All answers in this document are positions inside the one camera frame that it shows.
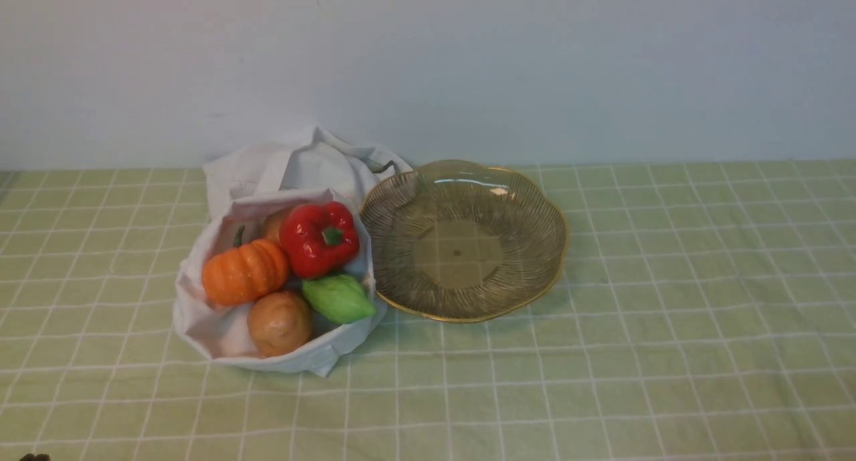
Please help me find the white cloth bag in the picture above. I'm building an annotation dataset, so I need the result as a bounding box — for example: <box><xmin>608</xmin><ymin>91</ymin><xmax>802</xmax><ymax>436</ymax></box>
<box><xmin>173</xmin><ymin>126</ymin><xmax>412</xmax><ymax>377</ymax></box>

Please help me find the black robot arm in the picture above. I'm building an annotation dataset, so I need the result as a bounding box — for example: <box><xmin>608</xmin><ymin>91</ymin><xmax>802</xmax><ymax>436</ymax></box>
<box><xmin>19</xmin><ymin>453</ymin><xmax>51</xmax><ymax>461</ymax></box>

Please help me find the brown potato front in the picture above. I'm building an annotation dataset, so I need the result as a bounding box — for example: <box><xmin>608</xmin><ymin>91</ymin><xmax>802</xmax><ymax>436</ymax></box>
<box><xmin>247</xmin><ymin>290</ymin><xmax>313</xmax><ymax>357</ymax></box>

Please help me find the brown potato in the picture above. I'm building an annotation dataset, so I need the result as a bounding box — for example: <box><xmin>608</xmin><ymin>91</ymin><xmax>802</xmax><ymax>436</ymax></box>
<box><xmin>247</xmin><ymin>290</ymin><xmax>313</xmax><ymax>357</ymax></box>
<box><xmin>260</xmin><ymin>207</ymin><xmax>292</xmax><ymax>245</ymax></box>

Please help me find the gold-rimmed glass plate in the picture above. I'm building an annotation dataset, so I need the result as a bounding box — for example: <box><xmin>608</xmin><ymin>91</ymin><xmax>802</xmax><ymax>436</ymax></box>
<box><xmin>360</xmin><ymin>160</ymin><xmax>570</xmax><ymax>323</ymax></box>

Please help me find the red bell pepper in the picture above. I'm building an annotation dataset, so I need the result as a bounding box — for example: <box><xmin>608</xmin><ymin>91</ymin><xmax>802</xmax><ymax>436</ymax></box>
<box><xmin>279</xmin><ymin>201</ymin><xmax>360</xmax><ymax>279</ymax></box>

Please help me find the brown potato back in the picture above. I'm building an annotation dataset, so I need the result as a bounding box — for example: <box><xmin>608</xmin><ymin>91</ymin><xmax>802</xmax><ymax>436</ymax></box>
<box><xmin>260</xmin><ymin>207</ymin><xmax>292</xmax><ymax>245</ymax></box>

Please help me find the green checkered tablecloth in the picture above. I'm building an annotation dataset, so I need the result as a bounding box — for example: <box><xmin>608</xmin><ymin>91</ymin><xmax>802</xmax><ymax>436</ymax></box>
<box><xmin>1</xmin><ymin>159</ymin><xmax>855</xmax><ymax>460</ymax></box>

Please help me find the orange pumpkin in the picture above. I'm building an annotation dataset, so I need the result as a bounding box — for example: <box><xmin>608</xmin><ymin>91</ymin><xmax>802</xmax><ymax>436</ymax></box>
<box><xmin>201</xmin><ymin>226</ymin><xmax>290</xmax><ymax>306</ymax></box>

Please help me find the green chayote vegetable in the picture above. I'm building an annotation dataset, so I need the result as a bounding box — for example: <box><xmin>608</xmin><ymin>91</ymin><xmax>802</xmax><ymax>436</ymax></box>
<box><xmin>302</xmin><ymin>273</ymin><xmax>377</xmax><ymax>325</ymax></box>

